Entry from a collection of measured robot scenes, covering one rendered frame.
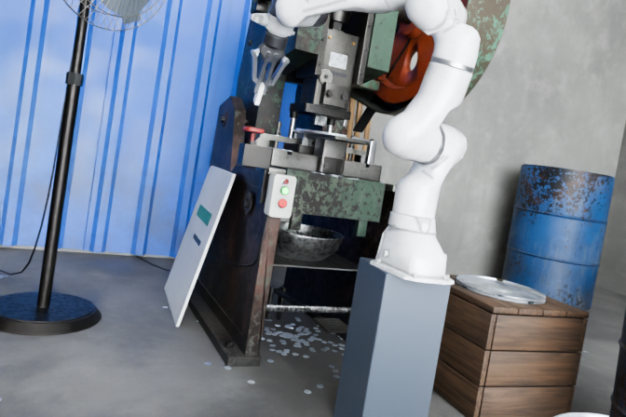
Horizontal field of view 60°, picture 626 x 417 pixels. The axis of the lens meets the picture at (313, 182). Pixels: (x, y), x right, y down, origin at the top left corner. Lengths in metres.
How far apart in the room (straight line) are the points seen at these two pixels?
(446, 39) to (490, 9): 0.68
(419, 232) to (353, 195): 0.60
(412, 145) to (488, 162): 2.84
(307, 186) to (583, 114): 3.32
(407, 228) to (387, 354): 0.31
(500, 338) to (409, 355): 0.41
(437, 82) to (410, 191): 0.27
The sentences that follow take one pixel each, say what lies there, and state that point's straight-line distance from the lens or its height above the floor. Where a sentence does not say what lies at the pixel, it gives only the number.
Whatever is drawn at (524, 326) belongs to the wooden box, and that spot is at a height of 0.30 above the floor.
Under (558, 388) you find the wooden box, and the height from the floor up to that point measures 0.10.
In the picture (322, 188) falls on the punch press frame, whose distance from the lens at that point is 1.86.
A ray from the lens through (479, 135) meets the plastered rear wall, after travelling 4.07.
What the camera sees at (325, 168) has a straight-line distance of 1.92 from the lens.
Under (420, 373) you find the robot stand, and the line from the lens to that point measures 1.45.
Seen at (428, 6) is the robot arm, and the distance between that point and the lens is 1.35.
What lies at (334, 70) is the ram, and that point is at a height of 1.03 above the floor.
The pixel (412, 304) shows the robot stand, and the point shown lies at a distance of 1.37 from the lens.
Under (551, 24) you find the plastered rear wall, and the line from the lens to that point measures 4.57.
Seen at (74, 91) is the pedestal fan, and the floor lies 0.79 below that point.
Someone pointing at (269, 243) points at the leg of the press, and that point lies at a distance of 1.75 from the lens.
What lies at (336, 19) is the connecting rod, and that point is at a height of 1.22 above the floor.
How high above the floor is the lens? 0.70
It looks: 3 degrees down
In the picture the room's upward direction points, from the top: 9 degrees clockwise
